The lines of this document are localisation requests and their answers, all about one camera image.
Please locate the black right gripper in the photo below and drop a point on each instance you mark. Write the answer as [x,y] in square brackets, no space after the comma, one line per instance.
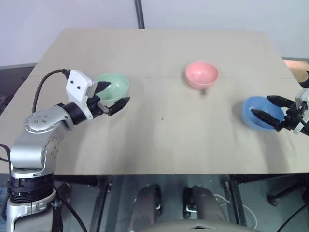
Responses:
[292,118]

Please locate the green bowl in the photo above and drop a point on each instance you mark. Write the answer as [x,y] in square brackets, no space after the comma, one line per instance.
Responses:
[116,89]

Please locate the blue bowl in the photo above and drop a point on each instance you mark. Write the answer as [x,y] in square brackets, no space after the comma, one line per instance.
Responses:
[253,120]

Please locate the black stand foot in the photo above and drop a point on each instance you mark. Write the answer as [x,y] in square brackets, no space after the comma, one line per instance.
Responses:
[282,193]

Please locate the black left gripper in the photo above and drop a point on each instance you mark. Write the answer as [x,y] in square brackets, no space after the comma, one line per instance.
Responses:
[94,106]

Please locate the dark vertical pole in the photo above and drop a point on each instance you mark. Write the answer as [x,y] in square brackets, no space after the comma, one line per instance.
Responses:
[139,13]

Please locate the black table leg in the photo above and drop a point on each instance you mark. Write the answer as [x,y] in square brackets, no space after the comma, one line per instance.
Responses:
[100,205]
[235,200]

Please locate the grey robot torso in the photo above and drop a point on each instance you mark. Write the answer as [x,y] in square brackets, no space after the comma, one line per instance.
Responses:
[202,226]

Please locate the brown wooden board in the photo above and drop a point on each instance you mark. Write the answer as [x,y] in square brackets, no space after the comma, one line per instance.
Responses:
[294,68]

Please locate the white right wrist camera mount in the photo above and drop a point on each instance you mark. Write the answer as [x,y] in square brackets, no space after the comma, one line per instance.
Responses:
[304,99]

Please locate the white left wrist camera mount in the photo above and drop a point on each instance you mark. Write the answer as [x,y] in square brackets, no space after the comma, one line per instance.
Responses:
[77,84]

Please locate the dark rounded shape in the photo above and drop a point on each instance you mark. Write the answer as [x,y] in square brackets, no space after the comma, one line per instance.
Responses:
[207,205]
[144,207]

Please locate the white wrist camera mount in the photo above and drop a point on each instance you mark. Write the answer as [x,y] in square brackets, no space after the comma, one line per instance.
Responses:
[77,84]
[304,99]

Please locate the red bowl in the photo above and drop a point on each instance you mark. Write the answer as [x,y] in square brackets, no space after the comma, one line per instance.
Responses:
[201,75]

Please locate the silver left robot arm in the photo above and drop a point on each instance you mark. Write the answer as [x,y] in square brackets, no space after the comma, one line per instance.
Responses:
[36,145]

